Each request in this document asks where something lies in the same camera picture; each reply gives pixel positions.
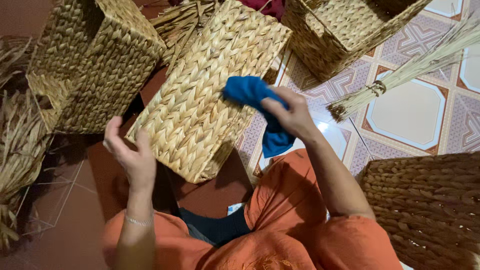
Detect person's right hand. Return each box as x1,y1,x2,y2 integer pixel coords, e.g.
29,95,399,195
260,86,320,143

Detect person's left hand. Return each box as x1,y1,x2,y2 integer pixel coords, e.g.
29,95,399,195
103,116,157,189

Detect blue cloth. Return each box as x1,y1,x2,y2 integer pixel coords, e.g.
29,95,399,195
223,76,297,159

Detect light woven straw basket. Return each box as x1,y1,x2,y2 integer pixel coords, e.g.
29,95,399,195
125,0,293,184

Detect maroon cloth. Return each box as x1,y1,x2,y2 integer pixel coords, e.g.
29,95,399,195
240,0,286,21

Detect open square woven basket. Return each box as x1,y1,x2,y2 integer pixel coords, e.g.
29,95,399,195
282,0,433,82

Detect loose dried straw strands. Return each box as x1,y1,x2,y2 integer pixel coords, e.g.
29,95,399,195
149,0,220,76

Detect person's orange garment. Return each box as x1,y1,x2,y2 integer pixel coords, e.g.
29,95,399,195
102,148,404,270

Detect tied straw bundle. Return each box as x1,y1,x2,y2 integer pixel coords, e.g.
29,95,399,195
326,13,480,124

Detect person's dark trousers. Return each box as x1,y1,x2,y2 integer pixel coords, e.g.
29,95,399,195
177,207,253,248

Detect brown woven basket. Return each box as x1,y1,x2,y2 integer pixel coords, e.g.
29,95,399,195
358,151,480,270

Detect heap of dried straw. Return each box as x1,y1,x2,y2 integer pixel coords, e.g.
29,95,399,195
0,37,54,251

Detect silver bracelet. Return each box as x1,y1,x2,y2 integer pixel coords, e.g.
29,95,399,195
124,211,155,227

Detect dark woven basket with handle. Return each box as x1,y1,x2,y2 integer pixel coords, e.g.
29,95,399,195
26,0,167,135

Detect wire basket frame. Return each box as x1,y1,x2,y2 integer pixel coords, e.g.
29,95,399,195
15,159,98,237

